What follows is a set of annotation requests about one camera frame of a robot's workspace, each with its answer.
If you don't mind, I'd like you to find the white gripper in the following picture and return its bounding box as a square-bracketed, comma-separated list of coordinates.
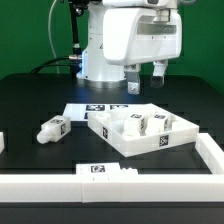
[103, 4, 182, 95]

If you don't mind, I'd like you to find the white square tabletop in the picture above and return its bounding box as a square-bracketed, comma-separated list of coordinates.
[88, 104, 199, 157]

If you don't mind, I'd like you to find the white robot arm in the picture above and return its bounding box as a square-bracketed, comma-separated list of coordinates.
[77, 0, 182, 95]

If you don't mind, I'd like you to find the white marker base sheet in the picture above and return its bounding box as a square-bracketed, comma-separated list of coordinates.
[63, 103, 130, 121]

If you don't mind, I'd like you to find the white right fence bar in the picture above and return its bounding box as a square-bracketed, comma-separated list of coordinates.
[195, 133, 224, 175]

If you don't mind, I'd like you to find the white fence bar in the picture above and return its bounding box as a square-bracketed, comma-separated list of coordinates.
[195, 133, 224, 175]
[0, 175, 224, 203]

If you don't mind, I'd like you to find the white front fence bar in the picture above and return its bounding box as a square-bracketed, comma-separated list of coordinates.
[0, 175, 224, 203]

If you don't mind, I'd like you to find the white left fence piece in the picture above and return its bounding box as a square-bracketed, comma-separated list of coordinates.
[0, 132, 5, 154]

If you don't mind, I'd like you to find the black camera pole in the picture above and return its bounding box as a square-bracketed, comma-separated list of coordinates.
[68, 0, 89, 78]

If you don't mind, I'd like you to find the black cable bundle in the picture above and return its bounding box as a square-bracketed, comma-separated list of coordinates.
[30, 55, 83, 75]

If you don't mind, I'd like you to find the white cable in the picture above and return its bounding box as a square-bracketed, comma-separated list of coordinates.
[47, 0, 61, 75]

